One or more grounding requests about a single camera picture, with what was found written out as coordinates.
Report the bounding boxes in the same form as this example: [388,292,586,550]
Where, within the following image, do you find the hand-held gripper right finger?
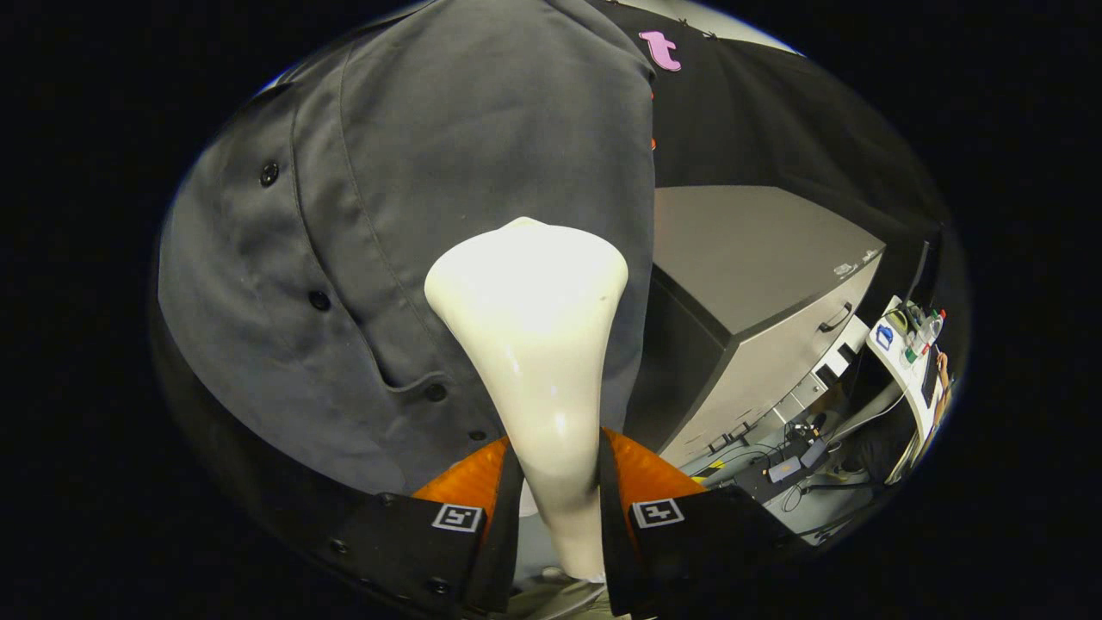
[598,428,806,617]

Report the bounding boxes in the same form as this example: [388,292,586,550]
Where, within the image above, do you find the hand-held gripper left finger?
[323,435,526,619]

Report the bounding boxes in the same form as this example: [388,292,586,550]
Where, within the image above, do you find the grey button shirt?
[157,0,659,496]

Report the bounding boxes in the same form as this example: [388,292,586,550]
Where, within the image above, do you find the white drawer unit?
[775,314,872,423]

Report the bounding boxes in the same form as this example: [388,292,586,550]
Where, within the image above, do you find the grey cabinet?
[624,185,888,470]

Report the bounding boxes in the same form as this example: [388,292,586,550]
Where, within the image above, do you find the white side desk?
[865,297,952,449]

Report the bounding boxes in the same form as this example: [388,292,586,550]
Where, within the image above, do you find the black monitor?
[900,239,935,315]

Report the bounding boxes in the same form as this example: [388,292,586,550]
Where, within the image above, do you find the black floor cables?
[689,413,870,518]

